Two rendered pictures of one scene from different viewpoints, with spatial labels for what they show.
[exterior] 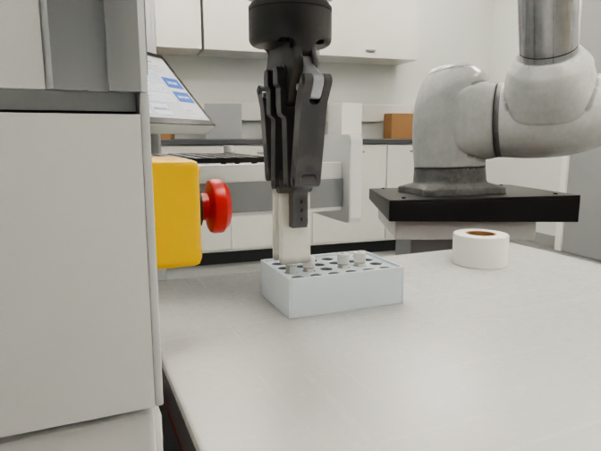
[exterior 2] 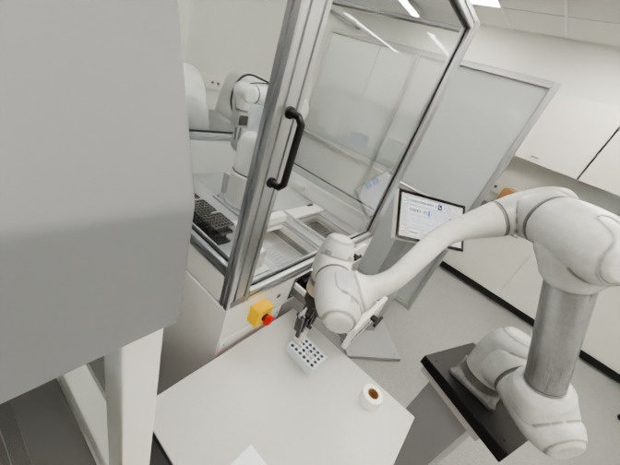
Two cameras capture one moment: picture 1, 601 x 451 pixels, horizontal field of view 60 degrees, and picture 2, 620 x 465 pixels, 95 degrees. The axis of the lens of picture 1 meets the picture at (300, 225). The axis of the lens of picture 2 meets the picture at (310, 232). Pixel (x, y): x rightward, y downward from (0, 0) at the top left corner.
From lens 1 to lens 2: 0.86 m
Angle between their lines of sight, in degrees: 53
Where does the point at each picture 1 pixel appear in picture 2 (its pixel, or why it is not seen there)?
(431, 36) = not seen: outside the picture
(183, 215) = (254, 318)
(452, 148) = (478, 366)
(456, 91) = (498, 348)
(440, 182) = (463, 373)
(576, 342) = (297, 423)
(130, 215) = (221, 321)
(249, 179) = not seen: hidden behind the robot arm
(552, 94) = (518, 399)
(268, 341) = (269, 350)
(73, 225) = (217, 316)
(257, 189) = not seen: hidden behind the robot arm
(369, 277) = (304, 362)
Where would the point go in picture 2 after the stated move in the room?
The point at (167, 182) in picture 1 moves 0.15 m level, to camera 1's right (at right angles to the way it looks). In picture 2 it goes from (254, 313) to (268, 351)
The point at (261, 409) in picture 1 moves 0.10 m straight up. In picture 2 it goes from (240, 356) to (245, 337)
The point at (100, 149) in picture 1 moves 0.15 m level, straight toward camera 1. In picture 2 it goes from (220, 312) to (172, 334)
